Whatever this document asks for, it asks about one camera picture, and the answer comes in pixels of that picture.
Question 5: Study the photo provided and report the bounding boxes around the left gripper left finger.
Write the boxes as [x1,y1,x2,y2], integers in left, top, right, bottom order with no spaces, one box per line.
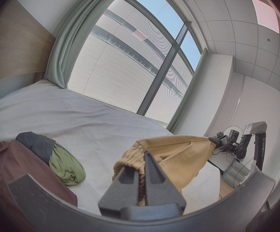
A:
[98,165,140,216]

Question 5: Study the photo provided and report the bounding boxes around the green garment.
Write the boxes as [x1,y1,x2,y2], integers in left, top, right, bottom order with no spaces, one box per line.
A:
[49,143,86,186]

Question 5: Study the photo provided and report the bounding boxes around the black garment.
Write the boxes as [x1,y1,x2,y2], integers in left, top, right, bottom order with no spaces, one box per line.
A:
[15,131,56,164]

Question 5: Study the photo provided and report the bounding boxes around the tan shorts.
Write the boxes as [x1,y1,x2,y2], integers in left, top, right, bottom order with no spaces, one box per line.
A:
[112,135,216,207]

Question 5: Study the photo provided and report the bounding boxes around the window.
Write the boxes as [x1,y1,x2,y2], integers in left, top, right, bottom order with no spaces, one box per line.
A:
[65,0,208,132]

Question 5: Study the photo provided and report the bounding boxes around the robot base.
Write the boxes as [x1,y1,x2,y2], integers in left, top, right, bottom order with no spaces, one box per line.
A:
[222,159,251,187]

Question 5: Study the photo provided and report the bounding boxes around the brown shorts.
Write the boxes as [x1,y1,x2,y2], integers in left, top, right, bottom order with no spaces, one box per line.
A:
[0,139,79,208]

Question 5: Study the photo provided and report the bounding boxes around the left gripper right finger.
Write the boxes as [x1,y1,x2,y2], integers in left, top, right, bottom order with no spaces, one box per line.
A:
[144,151,187,214]

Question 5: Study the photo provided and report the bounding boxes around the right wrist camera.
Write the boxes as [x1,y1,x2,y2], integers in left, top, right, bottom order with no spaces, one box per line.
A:
[216,132,229,145]

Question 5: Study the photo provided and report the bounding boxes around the grey-green curtain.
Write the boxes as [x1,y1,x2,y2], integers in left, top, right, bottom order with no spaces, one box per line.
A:
[44,0,137,89]
[167,48,208,133]

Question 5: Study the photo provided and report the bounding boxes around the square ceiling light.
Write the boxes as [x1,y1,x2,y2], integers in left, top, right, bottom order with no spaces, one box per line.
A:
[251,0,280,34]

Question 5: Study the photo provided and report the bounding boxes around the bed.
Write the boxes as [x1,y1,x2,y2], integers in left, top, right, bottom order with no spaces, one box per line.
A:
[0,0,236,214]

